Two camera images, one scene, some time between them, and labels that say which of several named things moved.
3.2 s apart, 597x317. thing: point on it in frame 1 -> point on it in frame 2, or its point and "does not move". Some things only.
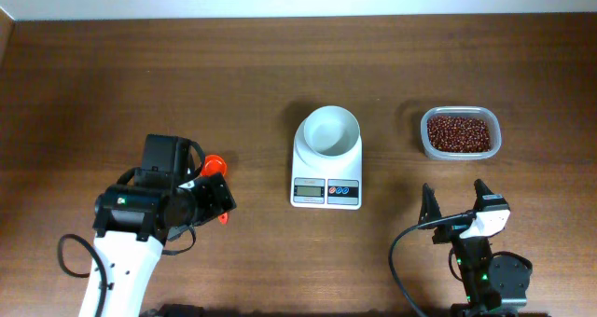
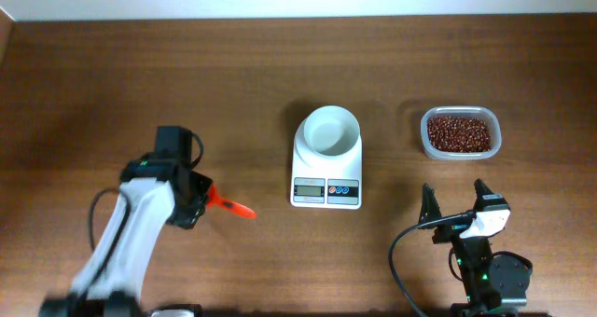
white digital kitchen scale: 320,182 does not move
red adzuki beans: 459,133 does not move
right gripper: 453,230 does not move
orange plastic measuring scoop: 214,164 -> 240,209
